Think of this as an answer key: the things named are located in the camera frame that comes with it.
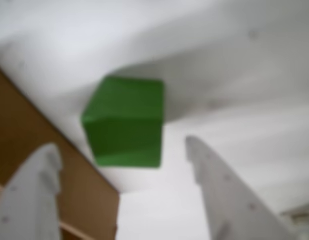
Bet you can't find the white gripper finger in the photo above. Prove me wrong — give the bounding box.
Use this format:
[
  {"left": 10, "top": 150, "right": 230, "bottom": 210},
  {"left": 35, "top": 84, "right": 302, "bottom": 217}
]
[
  {"left": 185, "top": 135, "right": 297, "bottom": 240},
  {"left": 0, "top": 143, "right": 63, "bottom": 240}
]

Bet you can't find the green cube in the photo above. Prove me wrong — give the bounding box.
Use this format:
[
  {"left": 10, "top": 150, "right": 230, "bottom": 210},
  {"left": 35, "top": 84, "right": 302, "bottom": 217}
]
[{"left": 80, "top": 75, "right": 166, "bottom": 169}]

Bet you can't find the brown cardboard box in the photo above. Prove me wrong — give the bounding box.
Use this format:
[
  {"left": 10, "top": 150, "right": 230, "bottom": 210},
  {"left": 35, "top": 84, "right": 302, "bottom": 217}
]
[{"left": 0, "top": 62, "right": 121, "bottom": 240}]

